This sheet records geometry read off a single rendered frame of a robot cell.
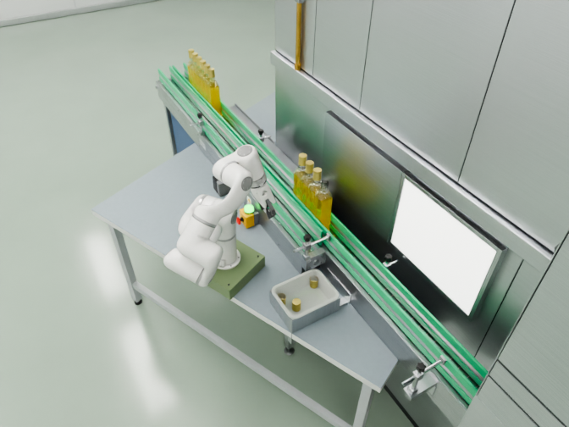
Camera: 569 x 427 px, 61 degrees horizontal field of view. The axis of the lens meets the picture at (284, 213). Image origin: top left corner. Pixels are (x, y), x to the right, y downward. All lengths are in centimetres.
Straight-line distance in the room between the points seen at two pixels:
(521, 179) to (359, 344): 86
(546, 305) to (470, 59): 71
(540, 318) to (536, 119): 53
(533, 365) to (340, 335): 94
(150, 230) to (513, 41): 168
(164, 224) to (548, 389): 175
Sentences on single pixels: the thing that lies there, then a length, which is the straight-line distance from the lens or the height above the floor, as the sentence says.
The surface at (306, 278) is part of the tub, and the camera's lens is 196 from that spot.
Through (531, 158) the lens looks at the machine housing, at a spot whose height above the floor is 160.
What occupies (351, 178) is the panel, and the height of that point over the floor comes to 112.
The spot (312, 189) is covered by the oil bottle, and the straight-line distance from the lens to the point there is 196.
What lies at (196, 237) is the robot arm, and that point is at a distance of 151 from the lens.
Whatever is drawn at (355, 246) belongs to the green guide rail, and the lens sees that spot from 196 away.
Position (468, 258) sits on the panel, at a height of 120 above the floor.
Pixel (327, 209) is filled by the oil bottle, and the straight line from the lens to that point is 197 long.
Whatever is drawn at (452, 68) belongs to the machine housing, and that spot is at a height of 172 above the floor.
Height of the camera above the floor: 231
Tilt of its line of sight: 42 degrees down
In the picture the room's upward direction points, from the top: 1 degrees clockwise
